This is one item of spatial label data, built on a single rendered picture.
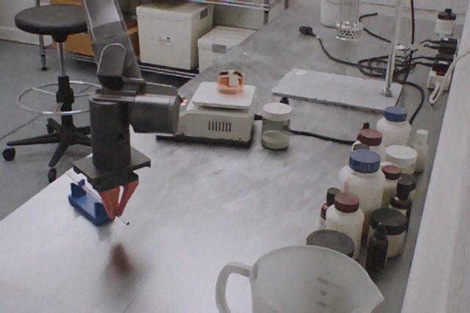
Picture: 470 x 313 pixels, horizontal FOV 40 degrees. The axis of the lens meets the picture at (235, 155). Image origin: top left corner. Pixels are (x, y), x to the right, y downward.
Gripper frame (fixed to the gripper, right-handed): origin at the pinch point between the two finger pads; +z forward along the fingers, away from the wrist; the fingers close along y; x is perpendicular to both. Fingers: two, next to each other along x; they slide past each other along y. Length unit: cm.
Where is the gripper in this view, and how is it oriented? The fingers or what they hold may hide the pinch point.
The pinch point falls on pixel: (114, 212)
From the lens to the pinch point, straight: 102.9
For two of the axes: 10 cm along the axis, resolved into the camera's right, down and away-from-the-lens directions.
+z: -0.4, 8.9, 4.5
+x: -6.5, -3.6, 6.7
